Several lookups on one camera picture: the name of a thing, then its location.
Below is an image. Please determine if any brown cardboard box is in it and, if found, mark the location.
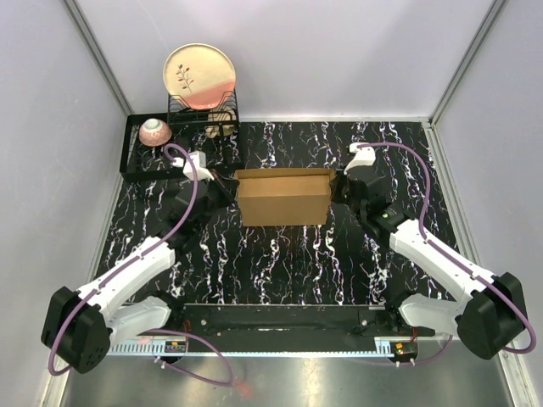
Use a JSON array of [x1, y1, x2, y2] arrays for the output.
[[234, 168, 335, 227]]

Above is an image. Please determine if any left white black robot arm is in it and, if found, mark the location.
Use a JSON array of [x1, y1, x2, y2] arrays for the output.
[[41, 175, 239, 376]]

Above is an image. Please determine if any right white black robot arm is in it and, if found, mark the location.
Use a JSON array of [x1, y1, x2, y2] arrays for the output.
[[330, 166, 529, 360]]

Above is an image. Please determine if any left small control box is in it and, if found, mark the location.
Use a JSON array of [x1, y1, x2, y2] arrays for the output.
[[164, 339, 188, 354]]

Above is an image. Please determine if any small control box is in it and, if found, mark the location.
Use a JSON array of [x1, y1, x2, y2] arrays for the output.
[[164, 339, 188, 354], [393, 341, 418, 359]]

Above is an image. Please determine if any right small control box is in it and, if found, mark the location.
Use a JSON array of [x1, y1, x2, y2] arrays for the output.
[[393, 341, 418, 359]]

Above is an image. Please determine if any black marble pattern mat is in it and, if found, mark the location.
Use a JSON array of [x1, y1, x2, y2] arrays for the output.
[[87, 120, 493, 306]]

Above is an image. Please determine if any beige ceramic cup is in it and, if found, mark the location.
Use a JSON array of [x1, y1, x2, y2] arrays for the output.
[[205, 107, 237, 138]]

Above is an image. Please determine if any pink white ceramic cup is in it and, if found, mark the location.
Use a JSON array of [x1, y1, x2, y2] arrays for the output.
[[138, 118, 172, 148]]

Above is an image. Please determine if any cream pink floral plate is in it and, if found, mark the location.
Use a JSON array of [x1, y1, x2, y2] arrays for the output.
[[163, 43, 237, 110]]

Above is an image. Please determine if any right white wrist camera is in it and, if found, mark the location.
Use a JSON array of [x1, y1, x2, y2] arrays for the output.
[[344, 142, 376, 173]]

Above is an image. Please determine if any black wire dish rack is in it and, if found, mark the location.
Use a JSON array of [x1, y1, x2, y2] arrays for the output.
[[120, 91, 245, 182]]

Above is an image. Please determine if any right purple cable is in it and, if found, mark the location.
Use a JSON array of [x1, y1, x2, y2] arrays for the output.
[[351, 141, 536, 366]]

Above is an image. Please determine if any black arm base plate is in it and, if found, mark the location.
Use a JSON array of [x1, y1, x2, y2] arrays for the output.
[[161, 304, 435, 338]]

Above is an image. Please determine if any slotted aluminium rail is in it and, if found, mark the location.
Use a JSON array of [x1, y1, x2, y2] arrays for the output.
[[108, 336, 394, 357]]

